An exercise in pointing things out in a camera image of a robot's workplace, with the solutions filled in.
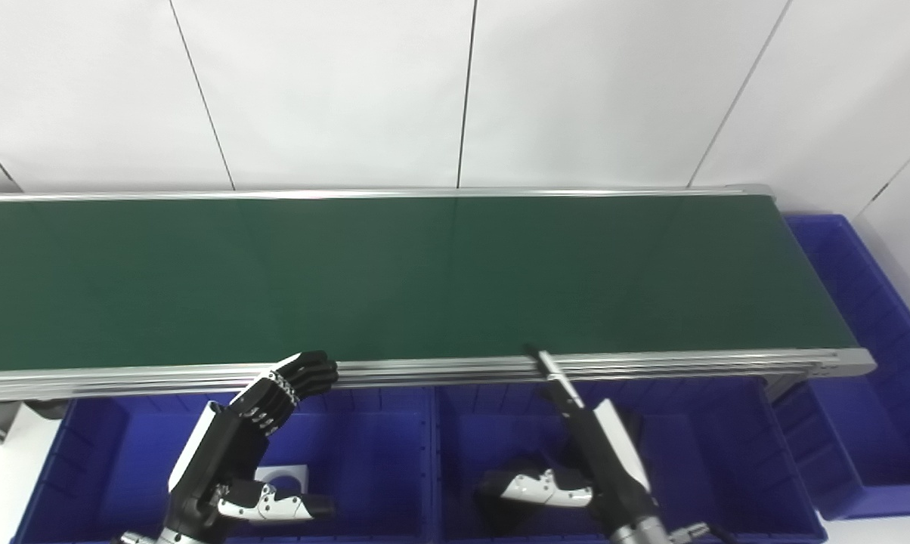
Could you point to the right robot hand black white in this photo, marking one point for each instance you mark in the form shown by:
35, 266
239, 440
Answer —
614, 468

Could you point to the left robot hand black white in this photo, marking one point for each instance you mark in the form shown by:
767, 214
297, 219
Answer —
221, 453

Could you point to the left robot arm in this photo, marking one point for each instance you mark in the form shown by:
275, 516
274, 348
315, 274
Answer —
168, 538

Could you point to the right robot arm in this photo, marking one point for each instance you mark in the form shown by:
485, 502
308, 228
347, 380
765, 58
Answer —
636, 533

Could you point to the white square part with hole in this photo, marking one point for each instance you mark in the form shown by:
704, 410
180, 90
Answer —
298, 474

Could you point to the blue plastic bin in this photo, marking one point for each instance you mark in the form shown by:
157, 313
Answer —
364, 468
727, 468
878, 363

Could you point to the black conveyor drive motor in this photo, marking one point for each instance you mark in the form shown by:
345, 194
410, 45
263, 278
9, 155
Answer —
47, 408

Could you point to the green conveyor belt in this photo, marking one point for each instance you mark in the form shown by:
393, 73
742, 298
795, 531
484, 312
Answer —
425, 279
425, 372

